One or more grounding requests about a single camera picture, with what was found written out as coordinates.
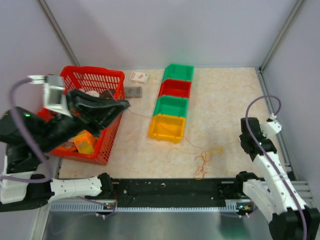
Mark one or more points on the grey snack packet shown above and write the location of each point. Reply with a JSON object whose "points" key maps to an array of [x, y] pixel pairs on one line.
{"points": [[133, 92]]}

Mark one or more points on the red plastic basket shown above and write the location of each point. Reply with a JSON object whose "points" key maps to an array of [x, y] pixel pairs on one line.
{"points": [[99, 79]]}

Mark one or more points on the yellow plastic bin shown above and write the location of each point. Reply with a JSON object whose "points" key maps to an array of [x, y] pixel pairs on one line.
{"points": [[167, 128]]}

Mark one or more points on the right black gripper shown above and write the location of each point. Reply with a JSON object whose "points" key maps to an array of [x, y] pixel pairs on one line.
{"points": [[262, 135]]}

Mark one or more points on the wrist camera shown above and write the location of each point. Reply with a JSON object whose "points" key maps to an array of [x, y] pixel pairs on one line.
{"points": [[271, 127], [54, 98]]}

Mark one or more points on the far green plastic bin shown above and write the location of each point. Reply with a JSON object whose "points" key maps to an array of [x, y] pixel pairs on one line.
{"points": [[178, 72]]}

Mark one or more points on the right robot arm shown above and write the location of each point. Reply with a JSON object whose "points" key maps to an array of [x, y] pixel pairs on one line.
{"points": [[288, 216]]}

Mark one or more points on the near green plastic bin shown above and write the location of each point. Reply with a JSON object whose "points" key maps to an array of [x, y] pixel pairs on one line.
{"points": [[171, 106]]}

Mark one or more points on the chocolate donut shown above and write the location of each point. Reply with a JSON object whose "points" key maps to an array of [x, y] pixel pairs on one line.
{"points": [[107, 94]]}

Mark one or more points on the white red snack packet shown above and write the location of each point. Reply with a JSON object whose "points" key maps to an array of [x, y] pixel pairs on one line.
{"points": [[139, 77]]}

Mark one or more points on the orange juice carton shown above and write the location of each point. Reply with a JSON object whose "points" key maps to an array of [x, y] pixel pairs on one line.
{"points": [[85, 142]]}

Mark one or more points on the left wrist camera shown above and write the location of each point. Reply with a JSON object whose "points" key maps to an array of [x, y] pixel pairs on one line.
{"points": [[54, 98]]}

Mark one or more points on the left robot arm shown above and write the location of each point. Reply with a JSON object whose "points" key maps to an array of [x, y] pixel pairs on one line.
{"points": [[29, 138]]}

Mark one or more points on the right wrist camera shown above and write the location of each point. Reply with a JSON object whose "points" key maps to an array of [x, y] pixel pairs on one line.
{"points": [[271, 127]]}

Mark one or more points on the green plastic bin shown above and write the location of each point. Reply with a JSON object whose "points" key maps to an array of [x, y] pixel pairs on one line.
{"points": [[178, 72], [171, 106]]}

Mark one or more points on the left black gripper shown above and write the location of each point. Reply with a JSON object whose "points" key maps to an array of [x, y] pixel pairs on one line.
{"points": [[96, 119]]}

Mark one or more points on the red plastic bin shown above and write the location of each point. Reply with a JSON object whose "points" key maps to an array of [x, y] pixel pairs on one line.
{"points": [[175, 88]]}

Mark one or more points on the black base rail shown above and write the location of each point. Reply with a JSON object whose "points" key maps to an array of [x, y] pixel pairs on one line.
{"points": [[171, 192]]}

